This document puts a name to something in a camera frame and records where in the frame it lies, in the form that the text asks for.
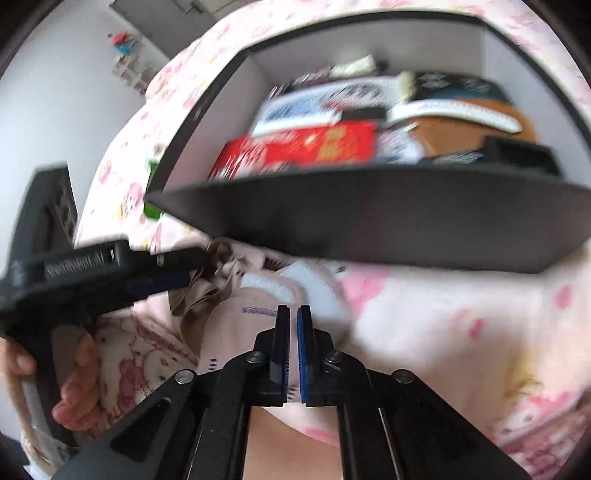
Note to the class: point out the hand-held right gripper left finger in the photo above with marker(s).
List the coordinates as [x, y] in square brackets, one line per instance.
[280, 364]

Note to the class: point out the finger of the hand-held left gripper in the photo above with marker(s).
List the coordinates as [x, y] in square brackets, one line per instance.
[182, 257]
[157, 284]

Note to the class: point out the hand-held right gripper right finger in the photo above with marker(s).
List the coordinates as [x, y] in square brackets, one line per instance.
[305, 364]

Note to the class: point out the mauve knit cloth with pompom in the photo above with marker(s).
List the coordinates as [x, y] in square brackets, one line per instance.
[231, 323]

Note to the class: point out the black box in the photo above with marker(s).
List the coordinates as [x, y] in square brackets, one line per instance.
[369, 221]

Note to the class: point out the red envelope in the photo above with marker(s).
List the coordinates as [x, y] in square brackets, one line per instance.
[323, 145]

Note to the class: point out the light blue sheet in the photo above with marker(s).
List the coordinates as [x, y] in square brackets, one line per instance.
[323, 104]

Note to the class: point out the brown item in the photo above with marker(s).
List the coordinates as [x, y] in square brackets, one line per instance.
[461, 136]

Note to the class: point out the person's left hand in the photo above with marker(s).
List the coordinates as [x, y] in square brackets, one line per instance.
[83, 378]

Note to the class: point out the small green object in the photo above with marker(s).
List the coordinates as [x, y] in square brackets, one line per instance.
[152, 210]

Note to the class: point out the person's pink printed pajamas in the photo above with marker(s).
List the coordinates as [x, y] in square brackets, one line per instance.
[129, 360]

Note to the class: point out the pink cartoon printed blanket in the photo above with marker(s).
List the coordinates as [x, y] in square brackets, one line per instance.
[461, 332]

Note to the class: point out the white shelf with toys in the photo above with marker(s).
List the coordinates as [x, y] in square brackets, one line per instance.
[129, 60]

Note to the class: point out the grey door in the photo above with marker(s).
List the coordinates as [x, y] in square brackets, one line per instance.
[175, 9]

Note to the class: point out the small cream packet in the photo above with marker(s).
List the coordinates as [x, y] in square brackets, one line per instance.
[355, 67]

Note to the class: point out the black patterned booklet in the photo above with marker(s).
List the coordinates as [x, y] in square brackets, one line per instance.
[455, 85]

